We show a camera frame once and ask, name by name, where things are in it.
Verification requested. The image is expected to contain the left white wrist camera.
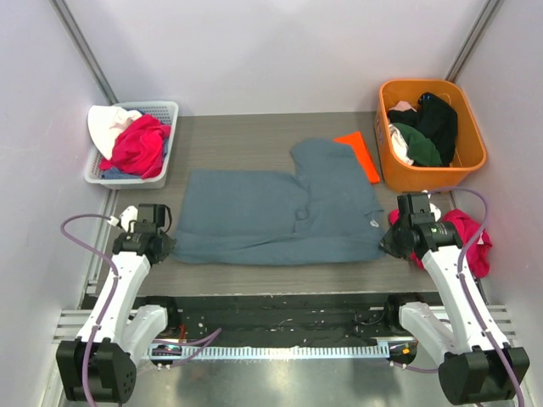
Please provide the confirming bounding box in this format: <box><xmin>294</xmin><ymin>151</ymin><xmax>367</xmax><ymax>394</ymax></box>
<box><xmin>107</xmin><ymin>205</ymin><xmax>138</xmax><ymax>233</ymax></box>

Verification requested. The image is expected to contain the blue cloth in basket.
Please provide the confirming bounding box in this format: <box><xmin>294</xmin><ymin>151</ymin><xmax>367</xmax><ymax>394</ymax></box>
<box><xmin>101</xmin><ymin>167</ymin><xmax>126</xmax><ymax>180</ymax></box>

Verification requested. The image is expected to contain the white cloth in basket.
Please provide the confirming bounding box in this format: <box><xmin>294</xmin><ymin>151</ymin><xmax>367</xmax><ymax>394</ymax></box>
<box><xmin>87</xmin><ymin>105</ymin><xmax>143</xmax><ymax>159</ymax></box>

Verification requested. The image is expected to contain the white slotted cable duct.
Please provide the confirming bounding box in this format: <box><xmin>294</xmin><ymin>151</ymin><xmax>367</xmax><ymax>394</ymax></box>
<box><xmin>147</xmin><ymin>343</ymin><xmax>389</xmax><ymax>362</ymax></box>

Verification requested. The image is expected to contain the white perforated basket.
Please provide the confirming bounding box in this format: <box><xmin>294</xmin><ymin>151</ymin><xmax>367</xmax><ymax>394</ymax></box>
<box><xmin>84</xmin><ymin>101</ymin><xmax>179</xmax><ymax>190</ymax></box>

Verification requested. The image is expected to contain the orange t shirt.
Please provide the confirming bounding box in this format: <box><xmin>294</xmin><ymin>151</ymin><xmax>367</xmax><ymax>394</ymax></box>
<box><xmin>333</xmin><ymin>131</ymin><xmax>381</xmax><ymax>184</ymax></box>

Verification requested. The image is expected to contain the dark green garment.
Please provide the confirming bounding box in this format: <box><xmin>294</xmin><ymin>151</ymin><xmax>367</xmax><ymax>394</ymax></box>
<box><xmin>396</xmin><ymin>123</ymin><xmax>442</xmax><ymax>167</ymax></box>

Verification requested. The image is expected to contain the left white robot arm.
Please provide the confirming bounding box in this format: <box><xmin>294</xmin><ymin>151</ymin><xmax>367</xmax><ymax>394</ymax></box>
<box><xmin>56</xmin><ymin>203</ymin><xmax>181</xmax><ymax>406</ymax></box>

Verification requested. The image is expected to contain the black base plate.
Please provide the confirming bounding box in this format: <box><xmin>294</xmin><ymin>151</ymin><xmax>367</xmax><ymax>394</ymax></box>
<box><xmin>159</xmin><ymin>293</ymin><xmax>441</xmax><ymax>348</ymax></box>

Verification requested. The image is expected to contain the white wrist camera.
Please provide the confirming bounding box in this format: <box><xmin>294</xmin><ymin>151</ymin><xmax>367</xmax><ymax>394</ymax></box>
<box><xmin>107</xmin><ymin>205</ymin><xmax>138</xmax><ymax>233</ymax></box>
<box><xmin>427</xmin><ymin>192</ymin><xmax>442</xmax><ymax>221</ymax></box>

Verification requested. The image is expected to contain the white garment in tub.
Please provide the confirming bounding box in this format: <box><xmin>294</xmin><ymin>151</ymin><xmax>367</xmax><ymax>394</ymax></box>
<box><xmin>387</xmin><ymin>100</ymin><xmax>417</xmax><ymax>165</ymax></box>

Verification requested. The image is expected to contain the orange plastic tub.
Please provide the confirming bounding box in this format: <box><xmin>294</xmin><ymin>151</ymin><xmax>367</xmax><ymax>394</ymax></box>
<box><xmin>374</xmin><ymin>79</ymin><xmax>487</xmax><ymax>192</ymax></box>

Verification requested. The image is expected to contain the pink shirt in basket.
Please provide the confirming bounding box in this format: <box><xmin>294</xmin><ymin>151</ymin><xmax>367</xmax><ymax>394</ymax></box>
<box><xmin>99</xmin><ymin>114</ymin><xmax>171</xmax><ymax>179</ymax></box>

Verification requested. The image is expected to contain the black garment in tub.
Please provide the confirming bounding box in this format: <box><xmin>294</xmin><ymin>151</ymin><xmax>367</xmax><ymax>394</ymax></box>
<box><xmin>414</xmin><ymin>92</ymin><xmax>458</xmax><ymax>167</ymax></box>

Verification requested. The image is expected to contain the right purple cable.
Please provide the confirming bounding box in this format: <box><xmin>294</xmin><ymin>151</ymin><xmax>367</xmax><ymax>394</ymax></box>
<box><xmin>402</xmin><ymin>187</ymin><xmax>527</xmax><ymax>407</ymax></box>

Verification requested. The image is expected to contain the grey-blue t shirt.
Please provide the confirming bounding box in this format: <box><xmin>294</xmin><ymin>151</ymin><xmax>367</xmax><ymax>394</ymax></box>
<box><xmin>172</xmin><ymin>139</ymin><xmax>384</xmax><ymax>265</ymax></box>

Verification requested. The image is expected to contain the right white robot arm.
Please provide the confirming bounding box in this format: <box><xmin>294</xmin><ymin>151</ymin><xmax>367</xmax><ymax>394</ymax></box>
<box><xmin>380</xmin><ymin>192</ymin><xmax>529</xmax><ymax>406</ymax></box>

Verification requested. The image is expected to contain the pink shirt on table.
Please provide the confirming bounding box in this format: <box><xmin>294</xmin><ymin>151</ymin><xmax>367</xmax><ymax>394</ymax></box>
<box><xmin>388</xmin><ymin>208</ymin><xmax>494</xmax><ymax>280</ymax></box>

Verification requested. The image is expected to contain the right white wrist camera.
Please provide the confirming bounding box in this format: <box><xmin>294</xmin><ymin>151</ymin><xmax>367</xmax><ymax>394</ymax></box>
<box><xmin>427</xmin><ymin>192</ymin><xmax>442</xmax><ymax>221</ymax></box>

